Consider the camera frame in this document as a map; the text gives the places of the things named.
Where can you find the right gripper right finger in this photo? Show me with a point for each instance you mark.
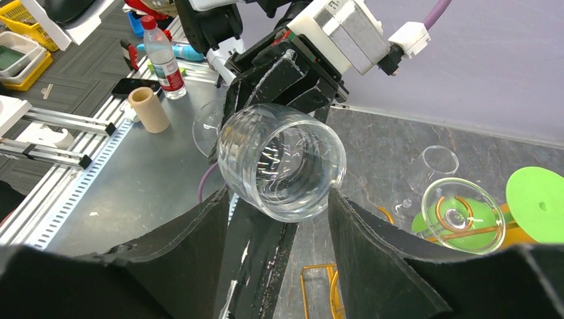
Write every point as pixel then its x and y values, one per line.
pixel 385 272

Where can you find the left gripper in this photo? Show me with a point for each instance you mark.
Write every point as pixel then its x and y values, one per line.
pixel 284 68

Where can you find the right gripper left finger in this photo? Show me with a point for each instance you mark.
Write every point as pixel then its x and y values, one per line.
pixel 170 272

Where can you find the clear wine glass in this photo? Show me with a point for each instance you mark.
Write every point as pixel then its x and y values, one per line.
pixel 435 162
pixel 281 161
pixel 461 215

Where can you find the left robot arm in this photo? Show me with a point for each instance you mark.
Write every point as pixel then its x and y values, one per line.
pixel 208 31

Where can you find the orange plastic wine glass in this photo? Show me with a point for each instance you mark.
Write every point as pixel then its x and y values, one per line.
pixel 514 234

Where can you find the green plastic wine glass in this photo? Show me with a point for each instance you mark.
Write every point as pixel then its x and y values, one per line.
pixel 535 199

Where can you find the beige cardboard tube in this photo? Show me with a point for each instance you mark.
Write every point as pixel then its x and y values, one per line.
pixel 149 110

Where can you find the water bottle red label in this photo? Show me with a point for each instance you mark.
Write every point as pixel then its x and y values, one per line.
pixel 159 50

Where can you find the black smartphone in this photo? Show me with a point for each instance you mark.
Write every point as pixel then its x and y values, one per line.
pixel 125 86

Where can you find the yellow plastic bin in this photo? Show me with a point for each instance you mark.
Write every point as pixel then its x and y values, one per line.
pixel 17 18

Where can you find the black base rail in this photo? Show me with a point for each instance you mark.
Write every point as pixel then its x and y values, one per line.
pixel 255 258

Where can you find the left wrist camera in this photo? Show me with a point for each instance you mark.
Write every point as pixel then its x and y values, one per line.
pixel 345 32

